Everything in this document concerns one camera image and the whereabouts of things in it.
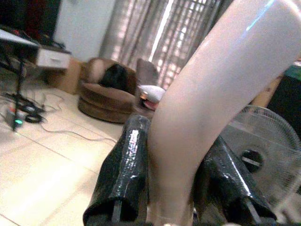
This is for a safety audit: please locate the brown round floor sofa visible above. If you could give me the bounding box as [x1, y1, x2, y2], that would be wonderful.
[78, 57, 140, 124]

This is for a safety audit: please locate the white pillow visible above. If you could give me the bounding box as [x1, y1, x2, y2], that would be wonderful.
[138, 84, 166, 103]

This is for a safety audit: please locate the grey sheer window curtain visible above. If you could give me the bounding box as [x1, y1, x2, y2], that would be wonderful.
[100, 0, 230, 91]

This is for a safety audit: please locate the white floor cable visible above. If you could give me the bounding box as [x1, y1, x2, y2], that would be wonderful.
[40, 93, 118, 144]

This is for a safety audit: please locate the brown throw cushion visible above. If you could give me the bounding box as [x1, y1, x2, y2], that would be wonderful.
[136, 58, 159, 87]

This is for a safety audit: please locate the white curved broom handle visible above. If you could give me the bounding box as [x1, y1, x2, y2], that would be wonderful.
[148, 0, 301, 226]

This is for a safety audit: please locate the cardboard box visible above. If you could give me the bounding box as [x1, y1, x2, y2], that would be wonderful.
[46, 58, 82, 95]

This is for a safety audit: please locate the black cabinet with wooden edge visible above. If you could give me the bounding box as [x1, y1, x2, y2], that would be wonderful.
[250, 60, 301, 139]

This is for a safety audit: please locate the white electric floor fan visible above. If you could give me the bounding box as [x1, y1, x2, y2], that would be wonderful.
[221, 105, 301, 214]

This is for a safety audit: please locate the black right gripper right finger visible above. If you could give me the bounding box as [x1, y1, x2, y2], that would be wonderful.
[193, 135, 277, 226]

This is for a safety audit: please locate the grey power strip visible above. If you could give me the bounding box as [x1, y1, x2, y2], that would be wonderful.
[6, 108, 26, 127]

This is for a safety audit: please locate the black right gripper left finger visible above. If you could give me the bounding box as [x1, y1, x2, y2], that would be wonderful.
[82, 114, 151, 226]

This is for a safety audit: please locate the white drawer cabinet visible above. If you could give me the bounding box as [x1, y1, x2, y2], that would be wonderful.
[36, 48, 71, 69]

